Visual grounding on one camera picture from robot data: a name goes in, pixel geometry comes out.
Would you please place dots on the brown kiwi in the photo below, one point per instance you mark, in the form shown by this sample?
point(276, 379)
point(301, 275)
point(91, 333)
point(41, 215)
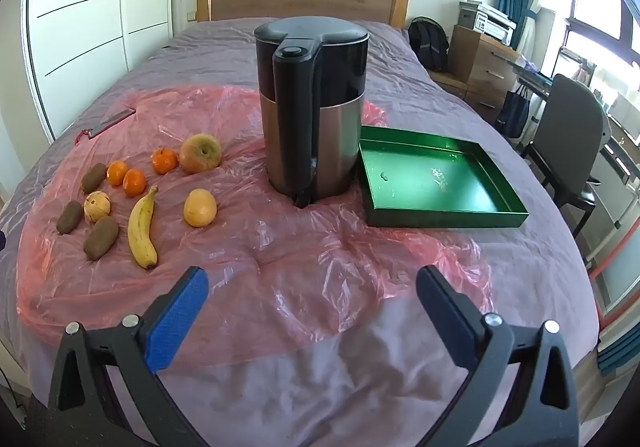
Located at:
point(94, 178)
point(100, 238)
point(69, 217)

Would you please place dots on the black backpack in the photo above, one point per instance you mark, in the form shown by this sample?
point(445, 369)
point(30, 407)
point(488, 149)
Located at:
point(427, 44)

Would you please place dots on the yellow banana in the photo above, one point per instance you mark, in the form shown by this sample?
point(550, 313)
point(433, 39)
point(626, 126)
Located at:
point(138, 232)

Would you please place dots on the tangerine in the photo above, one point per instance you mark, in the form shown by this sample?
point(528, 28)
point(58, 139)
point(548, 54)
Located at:
point(165, 162)
point(117, 173)
point(134, 182)

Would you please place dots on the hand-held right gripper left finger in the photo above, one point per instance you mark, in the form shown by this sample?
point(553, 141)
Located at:
point(177, 322)

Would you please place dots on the green tray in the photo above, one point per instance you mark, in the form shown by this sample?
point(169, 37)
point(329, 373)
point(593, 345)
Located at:
point(425, 187)

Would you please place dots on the yellow-red apple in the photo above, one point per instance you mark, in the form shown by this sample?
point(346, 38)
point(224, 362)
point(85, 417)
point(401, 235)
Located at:
point(201, 154)

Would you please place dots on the grey office chair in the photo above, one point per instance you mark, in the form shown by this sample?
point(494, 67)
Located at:
point(570, 127)

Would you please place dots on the yellow orange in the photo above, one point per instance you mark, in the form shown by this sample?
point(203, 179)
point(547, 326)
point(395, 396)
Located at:
point(200, 208)

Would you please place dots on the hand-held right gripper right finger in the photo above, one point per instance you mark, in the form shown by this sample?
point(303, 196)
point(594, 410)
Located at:
point(447, 322)

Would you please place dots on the glass desk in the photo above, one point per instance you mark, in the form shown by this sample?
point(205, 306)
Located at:
point(537, 77)

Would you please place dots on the pale spotted round fruit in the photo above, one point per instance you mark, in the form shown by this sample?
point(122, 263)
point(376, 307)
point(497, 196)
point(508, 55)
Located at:
point(96, 207)

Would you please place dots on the navy bag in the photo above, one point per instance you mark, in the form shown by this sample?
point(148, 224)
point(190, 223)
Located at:
point(512, 114)

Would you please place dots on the white printer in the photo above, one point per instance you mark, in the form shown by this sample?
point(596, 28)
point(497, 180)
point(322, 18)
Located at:
point(495, 24)

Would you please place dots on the pink plastic sheet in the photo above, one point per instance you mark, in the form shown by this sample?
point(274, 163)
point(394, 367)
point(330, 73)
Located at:
point(280, 257)

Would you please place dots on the white wardrobe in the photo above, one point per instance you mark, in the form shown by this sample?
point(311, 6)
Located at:
point(90, 27)

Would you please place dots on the wooden dresser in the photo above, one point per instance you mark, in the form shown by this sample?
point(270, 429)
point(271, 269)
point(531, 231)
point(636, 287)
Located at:
point(475, 64)

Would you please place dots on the black and copper electric kettle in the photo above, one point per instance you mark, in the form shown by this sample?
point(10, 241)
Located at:
point(330, 137)

